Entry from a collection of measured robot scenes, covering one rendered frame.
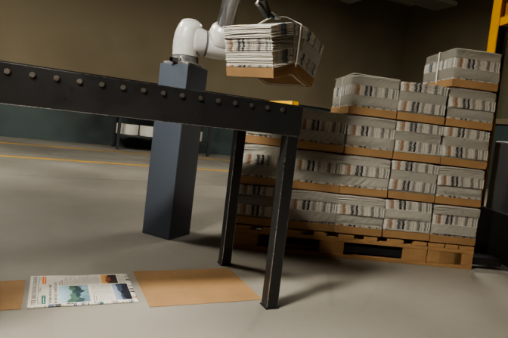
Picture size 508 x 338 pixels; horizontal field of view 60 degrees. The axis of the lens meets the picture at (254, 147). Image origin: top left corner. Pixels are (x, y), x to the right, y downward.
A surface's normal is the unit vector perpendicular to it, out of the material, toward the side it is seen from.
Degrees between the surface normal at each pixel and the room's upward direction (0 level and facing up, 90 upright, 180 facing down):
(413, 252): 90
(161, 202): 90
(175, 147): 90
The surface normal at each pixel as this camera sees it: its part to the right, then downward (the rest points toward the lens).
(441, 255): 0.09, 0.06
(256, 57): -0.65, 0.26
